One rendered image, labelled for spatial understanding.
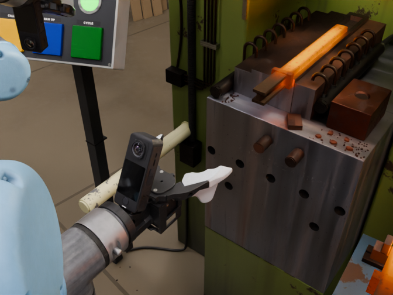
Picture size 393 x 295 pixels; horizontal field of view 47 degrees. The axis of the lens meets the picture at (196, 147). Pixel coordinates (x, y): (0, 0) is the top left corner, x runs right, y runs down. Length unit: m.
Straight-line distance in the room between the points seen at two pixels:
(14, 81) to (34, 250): 0.37
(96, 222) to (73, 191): 1.56
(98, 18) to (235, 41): 0.35
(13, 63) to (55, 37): 0.53
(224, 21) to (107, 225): 0.72
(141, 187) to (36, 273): 0.36
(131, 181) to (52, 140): 1.89
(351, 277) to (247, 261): 0.43
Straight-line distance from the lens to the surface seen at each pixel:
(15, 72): 0.64
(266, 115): 1.01
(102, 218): 0.64
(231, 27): 1.20
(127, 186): 0.67
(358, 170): 0.95
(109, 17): 1.11
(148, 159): 0.64
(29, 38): 0.92
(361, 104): 0.97
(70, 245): 0.62
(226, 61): 1.25
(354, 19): 1.33
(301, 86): 0.98
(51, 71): 3.19
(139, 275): 1.83
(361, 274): 0.99
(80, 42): 1.13
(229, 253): 1.36
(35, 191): 0.33
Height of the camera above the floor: 1.48
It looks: 39 degrees down
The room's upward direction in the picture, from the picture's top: straight up
